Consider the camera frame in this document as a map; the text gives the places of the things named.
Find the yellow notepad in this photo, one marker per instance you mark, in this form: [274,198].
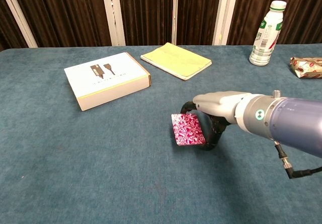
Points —
[176,58]

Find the white frame post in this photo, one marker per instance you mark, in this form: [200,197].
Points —
[113,15]
[18,16]
[226,12]

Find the blue felt table cover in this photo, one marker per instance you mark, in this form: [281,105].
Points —
[100,158]

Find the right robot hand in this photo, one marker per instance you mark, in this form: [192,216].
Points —
[219,103]

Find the gold red snack package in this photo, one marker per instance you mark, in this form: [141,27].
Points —
[307,68]

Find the pink speckled white card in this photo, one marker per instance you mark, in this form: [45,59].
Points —
[187,129]

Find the white green plastic bottle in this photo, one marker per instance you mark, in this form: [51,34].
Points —
[264,45]

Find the dark brown curtain panel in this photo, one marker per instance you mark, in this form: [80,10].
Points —
[146,12]
[63,12]
[302,12]
[7,27]

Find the thin white pole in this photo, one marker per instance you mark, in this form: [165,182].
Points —
[175,12]

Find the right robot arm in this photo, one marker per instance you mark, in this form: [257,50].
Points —
[296,123]

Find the white cardboard product box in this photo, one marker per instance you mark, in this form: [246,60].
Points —
[105,70]

